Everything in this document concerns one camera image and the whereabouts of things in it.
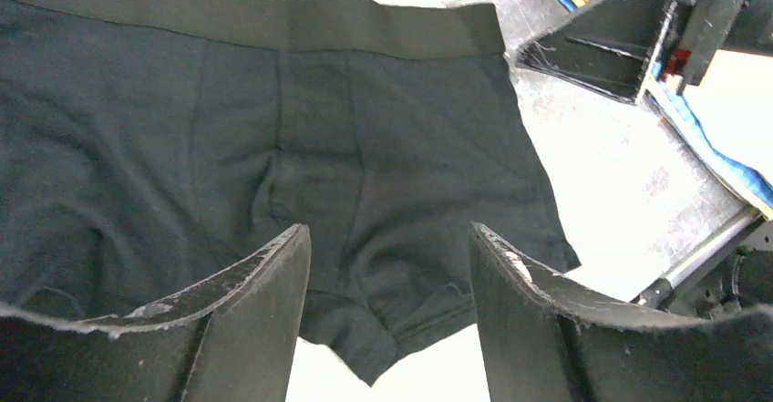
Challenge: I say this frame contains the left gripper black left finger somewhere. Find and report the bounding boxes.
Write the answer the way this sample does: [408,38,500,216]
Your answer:
[1,224,311,401]

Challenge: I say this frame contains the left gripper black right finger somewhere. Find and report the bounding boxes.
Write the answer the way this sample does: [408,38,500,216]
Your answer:
[469,223,772,401]

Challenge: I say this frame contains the tan cloth mat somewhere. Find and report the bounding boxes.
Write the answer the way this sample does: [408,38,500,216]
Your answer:
[525,0,773,222]

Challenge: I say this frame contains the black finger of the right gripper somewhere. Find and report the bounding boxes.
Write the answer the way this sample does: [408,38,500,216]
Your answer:
[515,0,672,104]

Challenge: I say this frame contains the black underwear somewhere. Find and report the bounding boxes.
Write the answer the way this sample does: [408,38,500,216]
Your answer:
[1,0,580,384]

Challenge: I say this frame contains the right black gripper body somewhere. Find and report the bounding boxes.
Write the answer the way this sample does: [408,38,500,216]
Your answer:
[658,0,772,87]

